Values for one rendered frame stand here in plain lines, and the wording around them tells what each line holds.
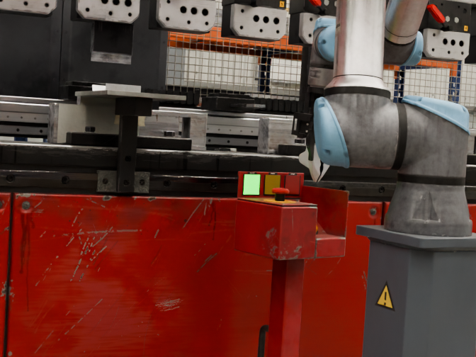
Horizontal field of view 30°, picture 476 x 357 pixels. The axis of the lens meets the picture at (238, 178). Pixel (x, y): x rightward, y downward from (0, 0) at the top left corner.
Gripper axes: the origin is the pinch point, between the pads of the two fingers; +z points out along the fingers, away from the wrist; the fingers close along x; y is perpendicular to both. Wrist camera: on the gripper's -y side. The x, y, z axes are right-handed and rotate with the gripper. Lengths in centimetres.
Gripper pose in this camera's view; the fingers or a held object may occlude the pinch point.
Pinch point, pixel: (319, 176)
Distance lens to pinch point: 202.3
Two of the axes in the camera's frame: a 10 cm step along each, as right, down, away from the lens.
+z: -1.1, 9.9, 1.2
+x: -7.8, -0.2, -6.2
